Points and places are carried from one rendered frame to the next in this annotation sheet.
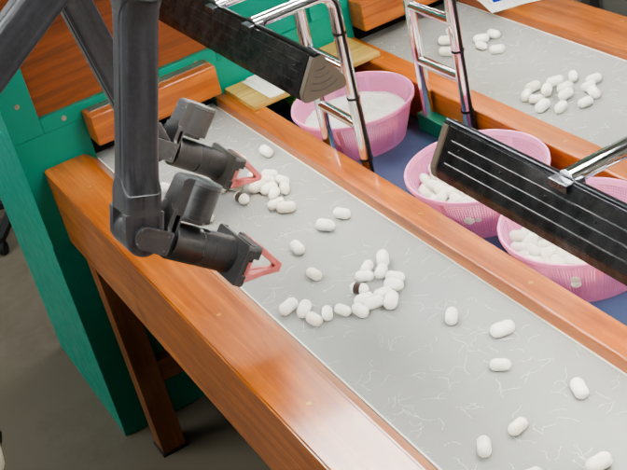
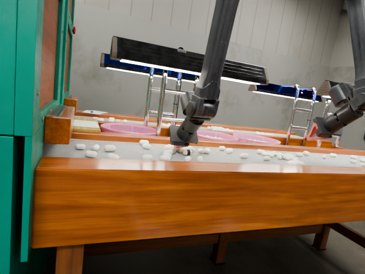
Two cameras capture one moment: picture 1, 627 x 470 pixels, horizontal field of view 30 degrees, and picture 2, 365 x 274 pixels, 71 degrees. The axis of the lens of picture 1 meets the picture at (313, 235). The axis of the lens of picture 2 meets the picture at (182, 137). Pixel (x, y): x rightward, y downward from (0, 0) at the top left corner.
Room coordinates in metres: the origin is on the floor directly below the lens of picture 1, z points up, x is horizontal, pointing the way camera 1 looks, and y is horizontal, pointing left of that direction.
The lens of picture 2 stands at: (2.01, 1.03, 0.96)
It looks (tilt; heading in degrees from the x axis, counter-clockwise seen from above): 9 degrees down; 270
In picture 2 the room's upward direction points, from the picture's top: 8 degrees clockwise
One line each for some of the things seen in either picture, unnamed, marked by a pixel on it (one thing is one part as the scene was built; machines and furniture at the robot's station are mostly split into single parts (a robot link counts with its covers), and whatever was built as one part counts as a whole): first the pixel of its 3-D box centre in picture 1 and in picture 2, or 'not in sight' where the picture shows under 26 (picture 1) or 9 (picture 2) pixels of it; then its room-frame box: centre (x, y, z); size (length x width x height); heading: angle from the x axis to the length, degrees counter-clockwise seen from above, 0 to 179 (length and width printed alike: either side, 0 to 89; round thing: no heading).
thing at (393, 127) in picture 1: (355, 118); (129, 137); (2.26, -0.15, 0.72); 0.27 x 0.27 x 0.10
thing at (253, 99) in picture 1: (302, 72); (80, 123); (2.46, -0.07, 0.77); 0.33 x 0.15 x 0.01; 113
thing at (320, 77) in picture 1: (236, 31); (196, 63); (2.00, 0.04, 1.08); 0.62 x 0.08 x 0.07; 23
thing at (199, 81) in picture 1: (152, 101); (62, 121); (2.38, 0.27, 0.83); 0.30 x 0.06 x 0.07; 113
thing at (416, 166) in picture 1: (480, 186); (211, 143); (1.85, -0.32, 0.72); 0.27 x 0.27 x 0.10
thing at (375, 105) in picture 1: (356, 123); not in sight; (2.26, -0.15, 0.71); 0.22 x 0.22 x 0.06
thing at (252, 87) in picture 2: not in sight; (288, 91); (1.32, -0.85, 1.08); 0.62 x 0.08 x 0.07; 23
